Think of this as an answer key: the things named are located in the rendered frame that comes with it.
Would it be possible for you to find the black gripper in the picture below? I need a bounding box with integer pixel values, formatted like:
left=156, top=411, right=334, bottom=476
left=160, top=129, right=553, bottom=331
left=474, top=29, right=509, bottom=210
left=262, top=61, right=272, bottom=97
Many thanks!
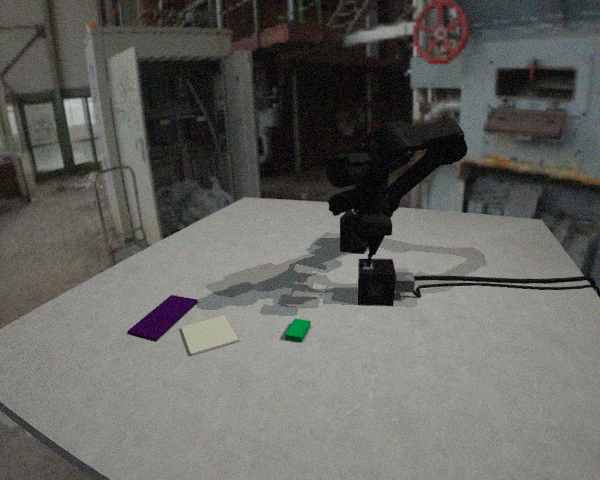
left=358, top=181, right=392, bottom=255

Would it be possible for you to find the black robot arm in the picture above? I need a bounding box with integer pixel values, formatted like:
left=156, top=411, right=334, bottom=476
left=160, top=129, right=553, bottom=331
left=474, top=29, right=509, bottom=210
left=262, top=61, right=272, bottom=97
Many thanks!
left=327, top=117, right=468, bottom=236

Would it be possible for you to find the beige flat rectangular slab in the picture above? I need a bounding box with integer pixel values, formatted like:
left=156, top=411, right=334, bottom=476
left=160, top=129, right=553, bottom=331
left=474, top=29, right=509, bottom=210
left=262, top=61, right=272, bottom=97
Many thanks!
left=181, top=315, right=239, bottom=356

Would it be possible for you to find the green rectangular block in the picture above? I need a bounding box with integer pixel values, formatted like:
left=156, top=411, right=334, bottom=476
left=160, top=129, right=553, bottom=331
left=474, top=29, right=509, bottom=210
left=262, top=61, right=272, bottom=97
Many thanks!
left=285, top=319, right=311, bottom=342

